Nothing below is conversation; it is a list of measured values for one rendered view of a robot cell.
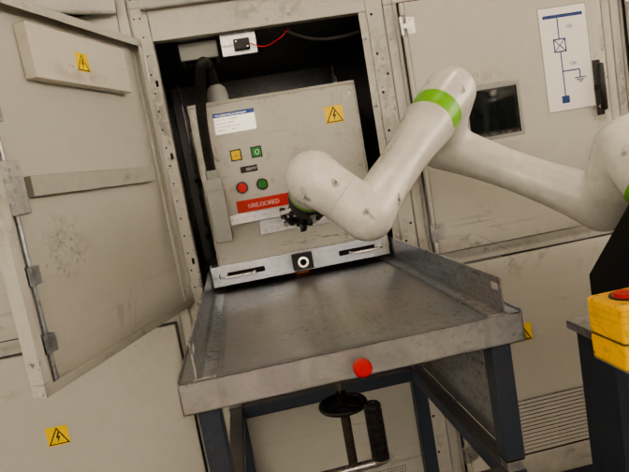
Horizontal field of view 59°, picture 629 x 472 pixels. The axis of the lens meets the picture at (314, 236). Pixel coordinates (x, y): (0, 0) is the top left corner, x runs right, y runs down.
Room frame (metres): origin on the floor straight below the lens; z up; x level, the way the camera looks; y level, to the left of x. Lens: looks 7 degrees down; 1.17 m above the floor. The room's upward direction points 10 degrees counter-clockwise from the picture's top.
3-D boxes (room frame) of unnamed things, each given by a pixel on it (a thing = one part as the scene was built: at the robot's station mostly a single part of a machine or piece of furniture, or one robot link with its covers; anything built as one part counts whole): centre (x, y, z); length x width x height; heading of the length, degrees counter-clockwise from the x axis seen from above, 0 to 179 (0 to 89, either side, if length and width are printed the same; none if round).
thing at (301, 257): (1.63, 0.05, 0.90); 0.06 x 0.03 x 0.05; 97
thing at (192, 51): (2.00, 0.09, 1.18); 0.78 x 0.69 x 0.79; 7
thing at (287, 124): (1.65, 0.05, 1.15); 0.48 x 0.01 x 0.48; 97
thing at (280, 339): (1.27, 0.00, 0.82); 0.68 x 0.62 x 0.06; 7
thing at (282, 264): (1.67, 0.05, 0.89); 0.54 x 0.05 x 0.06; 97
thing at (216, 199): (1.56, 0.25, 1.09); 0.08 x 0.05 x 0.17; 7
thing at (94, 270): (1.29, 0.48, 1.21); 0.63 x 0.07 x 0.74; 166
